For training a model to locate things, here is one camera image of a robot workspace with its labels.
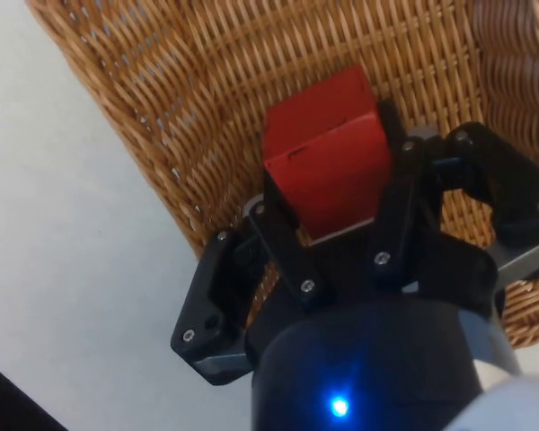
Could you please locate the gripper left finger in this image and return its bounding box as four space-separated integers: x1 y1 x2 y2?
169 168 339 388

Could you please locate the red cube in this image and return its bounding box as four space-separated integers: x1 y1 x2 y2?
261 65 393 247

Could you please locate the brown wicker basket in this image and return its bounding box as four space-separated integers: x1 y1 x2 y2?
24 0 539 352

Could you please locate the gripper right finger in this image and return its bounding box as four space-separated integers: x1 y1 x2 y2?
367 99 539 297

